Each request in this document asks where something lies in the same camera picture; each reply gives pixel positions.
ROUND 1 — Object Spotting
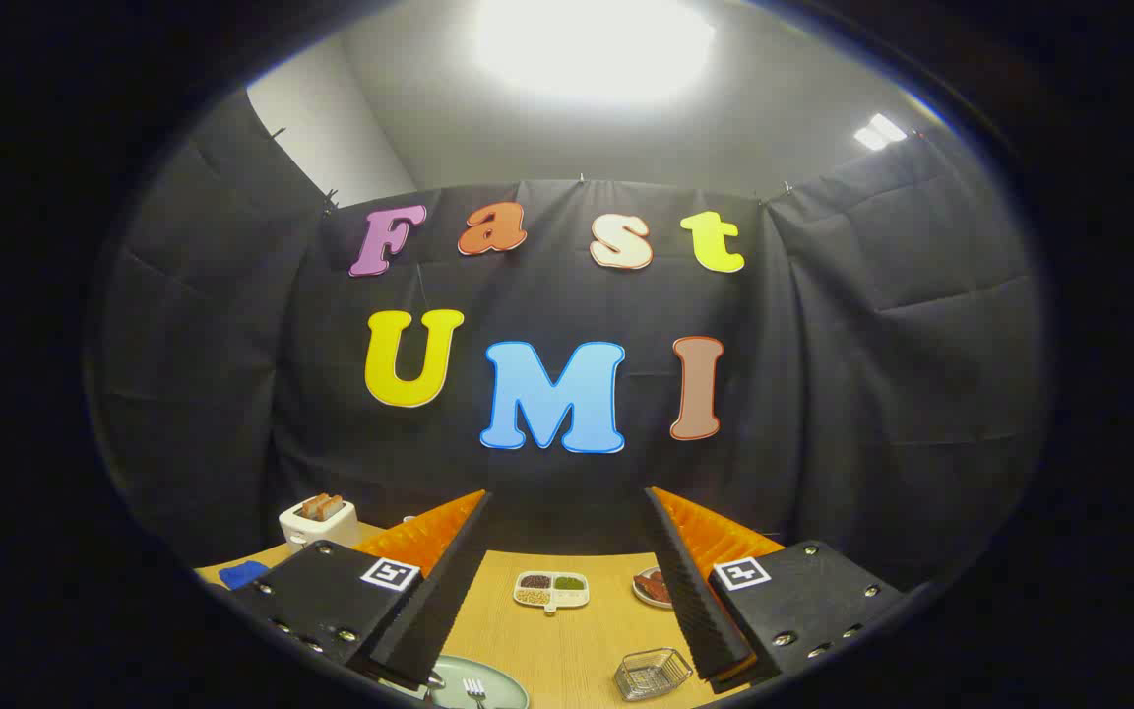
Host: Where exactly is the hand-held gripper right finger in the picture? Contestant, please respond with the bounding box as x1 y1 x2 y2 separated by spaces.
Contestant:
643 486 908 695

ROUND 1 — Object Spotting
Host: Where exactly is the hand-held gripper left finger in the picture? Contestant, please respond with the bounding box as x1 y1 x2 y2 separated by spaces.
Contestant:
228 489 494 690

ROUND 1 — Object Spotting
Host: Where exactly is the plate with meat and vegetables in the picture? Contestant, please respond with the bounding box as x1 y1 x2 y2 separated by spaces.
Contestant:
631 566 676 610

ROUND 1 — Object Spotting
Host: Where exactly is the green plate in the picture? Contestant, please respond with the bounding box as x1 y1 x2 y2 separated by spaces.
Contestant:
426 655 531 709

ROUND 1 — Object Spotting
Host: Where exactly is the white divided tray with beans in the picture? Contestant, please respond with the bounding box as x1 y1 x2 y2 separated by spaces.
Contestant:
514 570 591 616

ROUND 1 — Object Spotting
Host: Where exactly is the white toaster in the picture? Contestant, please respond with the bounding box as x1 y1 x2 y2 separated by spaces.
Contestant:
279 492 361 554

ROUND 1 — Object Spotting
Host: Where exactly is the blue cloth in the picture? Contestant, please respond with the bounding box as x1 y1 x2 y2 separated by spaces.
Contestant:
218 559 271 590

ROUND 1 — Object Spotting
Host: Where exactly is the black backdrop cloth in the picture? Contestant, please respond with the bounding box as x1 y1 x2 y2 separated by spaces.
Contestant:
85 89 1050 592

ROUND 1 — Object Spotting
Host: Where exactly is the small ceiling lamp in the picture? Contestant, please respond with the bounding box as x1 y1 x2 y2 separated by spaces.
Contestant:
852 113 908 151

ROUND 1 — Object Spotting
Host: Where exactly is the large ceiling lamp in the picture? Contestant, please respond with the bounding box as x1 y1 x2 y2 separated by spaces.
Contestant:
473 0 716 104

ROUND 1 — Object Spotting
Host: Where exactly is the metal wire basket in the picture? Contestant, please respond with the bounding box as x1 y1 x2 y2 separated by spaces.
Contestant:
613 647 694 702

